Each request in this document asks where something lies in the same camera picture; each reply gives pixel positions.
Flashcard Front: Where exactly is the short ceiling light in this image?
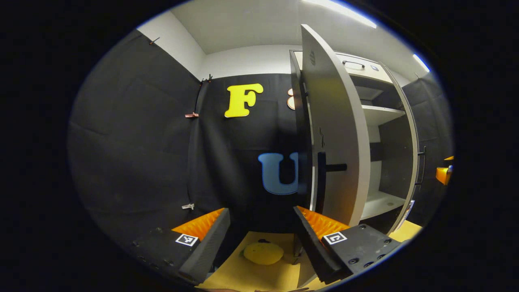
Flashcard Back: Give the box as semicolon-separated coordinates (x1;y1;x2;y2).
413;54;431;73

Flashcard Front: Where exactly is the white cabinet door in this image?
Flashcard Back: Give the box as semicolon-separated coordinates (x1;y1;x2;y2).
379;61;427;236
299;24;371;228

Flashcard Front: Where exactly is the long ceiling light strip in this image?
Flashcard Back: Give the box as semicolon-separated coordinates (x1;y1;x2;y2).
302;0;377;29

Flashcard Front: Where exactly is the black backdrop cloth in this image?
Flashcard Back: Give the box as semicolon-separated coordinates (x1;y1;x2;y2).
401;73;454;228
67;29;313;260

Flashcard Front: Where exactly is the white cabinet shelf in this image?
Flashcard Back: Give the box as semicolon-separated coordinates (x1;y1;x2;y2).
362;105;407;127
360;191;407;221

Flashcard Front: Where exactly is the beige drawer black handle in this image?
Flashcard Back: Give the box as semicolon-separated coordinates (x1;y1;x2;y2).
335;52;393;84

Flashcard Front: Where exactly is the grey white cabinet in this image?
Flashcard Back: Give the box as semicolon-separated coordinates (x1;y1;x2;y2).
289;49;418;236

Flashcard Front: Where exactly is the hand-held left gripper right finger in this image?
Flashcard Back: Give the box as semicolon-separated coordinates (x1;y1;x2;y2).
293;206;404;284

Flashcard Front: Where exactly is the yellow fruit-shaped object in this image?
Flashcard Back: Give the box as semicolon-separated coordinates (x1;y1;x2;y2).
242;241;285;266

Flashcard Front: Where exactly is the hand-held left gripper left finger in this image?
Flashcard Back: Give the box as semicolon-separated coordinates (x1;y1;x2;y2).
130;208;231;284

